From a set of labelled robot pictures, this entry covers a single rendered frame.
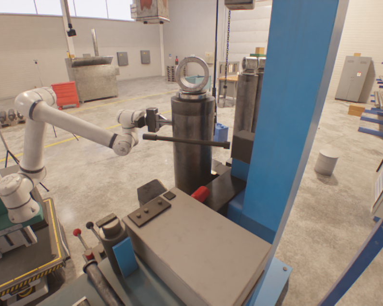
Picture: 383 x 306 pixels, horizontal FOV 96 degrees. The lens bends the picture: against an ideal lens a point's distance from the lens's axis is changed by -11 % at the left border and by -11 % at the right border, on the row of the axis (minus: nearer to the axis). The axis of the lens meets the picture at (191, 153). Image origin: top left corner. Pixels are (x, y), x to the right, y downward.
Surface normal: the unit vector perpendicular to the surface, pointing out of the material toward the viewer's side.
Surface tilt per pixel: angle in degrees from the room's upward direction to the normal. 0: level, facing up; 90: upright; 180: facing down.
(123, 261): 90
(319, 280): 0
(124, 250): 90
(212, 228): 0
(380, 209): 90
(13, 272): 0
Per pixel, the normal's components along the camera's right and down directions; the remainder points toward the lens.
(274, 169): -0.68, 0.34
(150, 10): -0.35, 0.44
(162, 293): 0.00, -0.88
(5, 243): 0.62, 0.36
